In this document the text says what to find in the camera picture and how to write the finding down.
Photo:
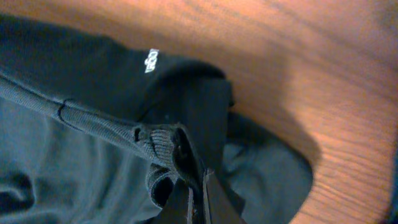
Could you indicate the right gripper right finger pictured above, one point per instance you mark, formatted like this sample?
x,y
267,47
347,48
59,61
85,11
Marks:
x,y
217,207

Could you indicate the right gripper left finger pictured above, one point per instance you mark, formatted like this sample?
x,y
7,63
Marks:
x,y
179,206

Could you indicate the black t-shirt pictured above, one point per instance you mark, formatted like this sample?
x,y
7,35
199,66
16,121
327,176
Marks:
x,y
94,132

